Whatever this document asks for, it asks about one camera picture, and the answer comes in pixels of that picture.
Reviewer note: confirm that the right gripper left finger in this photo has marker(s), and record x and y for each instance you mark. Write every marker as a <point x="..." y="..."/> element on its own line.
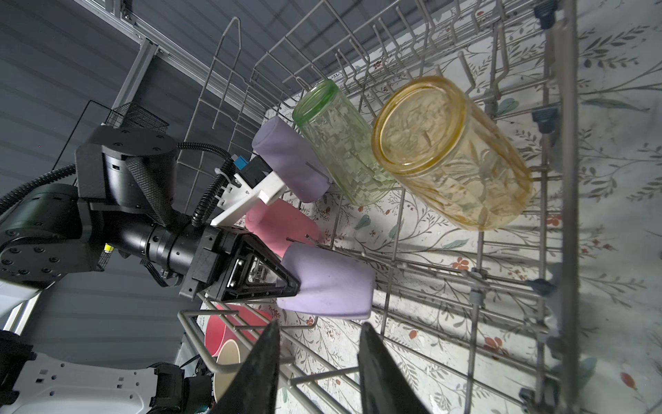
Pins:
<point x="255" y="387"/>

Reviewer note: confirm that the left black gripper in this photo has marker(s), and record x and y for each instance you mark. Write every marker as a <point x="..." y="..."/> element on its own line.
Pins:
<point x="229" y="264"/>

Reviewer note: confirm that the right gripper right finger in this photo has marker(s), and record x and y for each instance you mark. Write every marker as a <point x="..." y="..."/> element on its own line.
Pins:
<point x="383" y="388"/>

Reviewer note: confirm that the pink plastic cup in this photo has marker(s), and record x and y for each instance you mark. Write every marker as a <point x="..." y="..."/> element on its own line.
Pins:
<point x="278" y="223"/>
<point x="217" y="333"/>

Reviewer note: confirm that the small purple plastic cup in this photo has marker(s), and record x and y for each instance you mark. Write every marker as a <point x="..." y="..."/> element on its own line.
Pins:
<point x="331" y="284"/>

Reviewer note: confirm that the large purple plastic cup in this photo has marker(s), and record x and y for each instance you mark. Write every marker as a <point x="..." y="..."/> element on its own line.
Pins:
<point x="293" y="159"/>

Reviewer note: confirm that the green transparent glass cup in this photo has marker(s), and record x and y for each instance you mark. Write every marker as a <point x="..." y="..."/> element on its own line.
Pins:
<point x="342" y="140"/>

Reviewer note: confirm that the yellow transparent glass cup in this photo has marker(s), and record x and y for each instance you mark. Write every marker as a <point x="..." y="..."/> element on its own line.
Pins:
<point x="440" y="146"/>

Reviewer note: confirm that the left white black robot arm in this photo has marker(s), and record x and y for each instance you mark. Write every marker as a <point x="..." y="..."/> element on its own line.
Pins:
<point x="118" y="193"/>

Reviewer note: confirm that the beige plastic cup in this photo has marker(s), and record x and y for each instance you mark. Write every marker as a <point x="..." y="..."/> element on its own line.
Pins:
<point x="232" y="353"/>

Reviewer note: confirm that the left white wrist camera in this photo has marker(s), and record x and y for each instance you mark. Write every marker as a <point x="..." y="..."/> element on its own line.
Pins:
<point x="254" y="182"/>

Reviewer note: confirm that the grey wire dish rack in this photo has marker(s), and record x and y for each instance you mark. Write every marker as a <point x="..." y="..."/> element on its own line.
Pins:
<point x="464" y="313"/>

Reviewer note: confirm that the black wire wall basket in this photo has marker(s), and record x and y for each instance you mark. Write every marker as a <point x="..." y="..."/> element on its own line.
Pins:
<point x="125" y="115"/>

